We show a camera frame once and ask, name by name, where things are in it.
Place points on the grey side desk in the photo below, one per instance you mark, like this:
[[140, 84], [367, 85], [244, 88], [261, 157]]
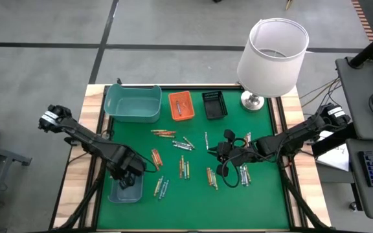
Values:
[[361, 97]]

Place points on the white-shade silver table lamp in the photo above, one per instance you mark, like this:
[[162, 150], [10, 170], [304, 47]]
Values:
[[270, 64]]

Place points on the green table mat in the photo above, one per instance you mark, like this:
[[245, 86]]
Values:
[[206, 210]]

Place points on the small blue-grey plastic bin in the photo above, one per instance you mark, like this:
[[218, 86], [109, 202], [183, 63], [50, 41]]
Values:
[[125, 195]]

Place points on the wooden stick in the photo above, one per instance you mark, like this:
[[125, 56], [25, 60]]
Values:
[[289, 4]]

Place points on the black desk leg beam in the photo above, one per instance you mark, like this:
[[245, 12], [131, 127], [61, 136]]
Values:
[[332, 140]]

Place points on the white paper sheet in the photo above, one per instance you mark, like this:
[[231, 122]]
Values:
[[333, 160]]

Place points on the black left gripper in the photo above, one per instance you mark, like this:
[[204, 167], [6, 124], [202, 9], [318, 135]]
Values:
[[125, 160]]

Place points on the orange mesh basket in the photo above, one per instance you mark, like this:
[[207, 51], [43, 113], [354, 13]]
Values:
[[188, 97]]

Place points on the large teal plastic bin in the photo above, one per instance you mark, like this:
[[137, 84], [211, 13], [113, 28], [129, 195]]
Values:
[[131, 106]]

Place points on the crayons at far right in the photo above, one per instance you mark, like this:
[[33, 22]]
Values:
[[241, 176], [244, 178]]

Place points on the orange black striped strip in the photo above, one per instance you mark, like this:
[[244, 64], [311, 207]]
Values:
[[363, 19]]

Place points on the orange-yellow crayon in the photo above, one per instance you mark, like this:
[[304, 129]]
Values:
[[167, 136]]

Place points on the black pole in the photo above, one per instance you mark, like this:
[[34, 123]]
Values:
[[371, 48]]

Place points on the yellow crayon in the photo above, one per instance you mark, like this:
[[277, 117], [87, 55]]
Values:
[[158, 186], [246, 140], [248, 174]]

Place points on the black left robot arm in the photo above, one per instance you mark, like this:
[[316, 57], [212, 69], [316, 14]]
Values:
[[86, 139]]

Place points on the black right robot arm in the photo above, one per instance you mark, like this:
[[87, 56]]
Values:
[[296, 136]]

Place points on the desk caster wheel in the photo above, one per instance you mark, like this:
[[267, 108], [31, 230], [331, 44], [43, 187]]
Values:
[[354, 206]]

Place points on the yellow-green crayon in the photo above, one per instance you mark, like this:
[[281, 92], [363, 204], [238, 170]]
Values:
[[188, 170]]

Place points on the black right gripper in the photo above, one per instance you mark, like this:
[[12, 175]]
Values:
[[238, 155]]

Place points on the yellow-wrapped green crayon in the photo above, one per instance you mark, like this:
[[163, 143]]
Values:
[[189, 142], [215, 182]]

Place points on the black table frame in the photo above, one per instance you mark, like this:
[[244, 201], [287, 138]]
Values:
[[199, 87]]

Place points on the black mesh basket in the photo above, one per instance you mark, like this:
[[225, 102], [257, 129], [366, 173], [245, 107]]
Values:
[[214, 111]]

